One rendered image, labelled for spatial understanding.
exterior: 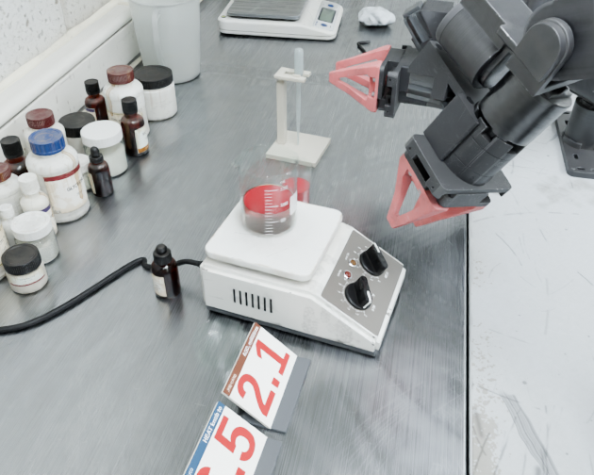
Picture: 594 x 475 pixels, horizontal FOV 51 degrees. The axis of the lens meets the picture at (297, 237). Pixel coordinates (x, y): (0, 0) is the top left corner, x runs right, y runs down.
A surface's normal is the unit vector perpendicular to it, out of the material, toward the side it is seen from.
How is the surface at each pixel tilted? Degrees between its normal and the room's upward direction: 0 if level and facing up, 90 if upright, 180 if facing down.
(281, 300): 90
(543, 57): 90
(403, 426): 0
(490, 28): 90
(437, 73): 71
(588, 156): 0
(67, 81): 90
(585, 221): 0
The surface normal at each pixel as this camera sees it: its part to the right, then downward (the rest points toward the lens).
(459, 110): -0.80, 0.06
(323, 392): 0.00, -0.78
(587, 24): -0.84, 0.33
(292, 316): -0.35, 0.58
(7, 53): 0.98, 0.14
